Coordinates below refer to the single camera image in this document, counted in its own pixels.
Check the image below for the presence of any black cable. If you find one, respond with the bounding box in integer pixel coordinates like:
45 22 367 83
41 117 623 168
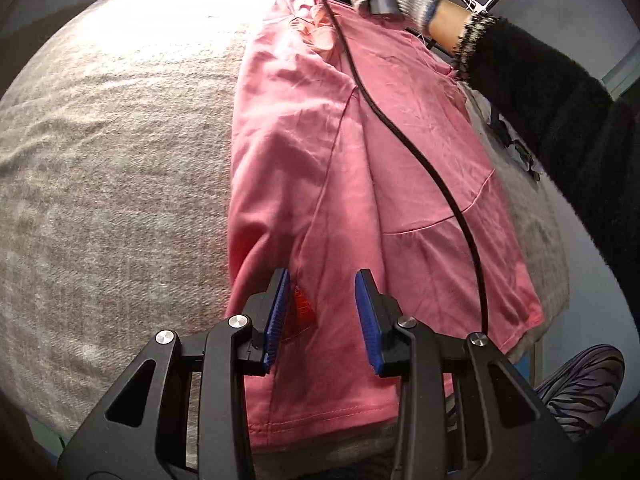
309 0 490 337

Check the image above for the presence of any right forearm black sleeve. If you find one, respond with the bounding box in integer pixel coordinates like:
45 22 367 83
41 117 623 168
427 0 639 316

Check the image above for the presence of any zebra pattern trouser leg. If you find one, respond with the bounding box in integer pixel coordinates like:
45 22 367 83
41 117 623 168
535 344 625 442

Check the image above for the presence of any beige woven bed blanket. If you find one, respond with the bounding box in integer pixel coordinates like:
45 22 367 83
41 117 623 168
1 0 568 479

